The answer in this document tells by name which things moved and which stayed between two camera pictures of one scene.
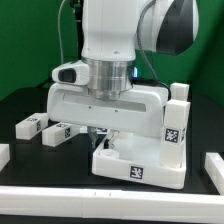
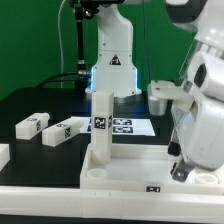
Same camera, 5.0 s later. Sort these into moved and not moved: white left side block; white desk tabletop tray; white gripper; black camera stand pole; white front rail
Moved: white gripper; white desk tabletop tray
Not moved: black camera stand pole; white left side block; white front rail
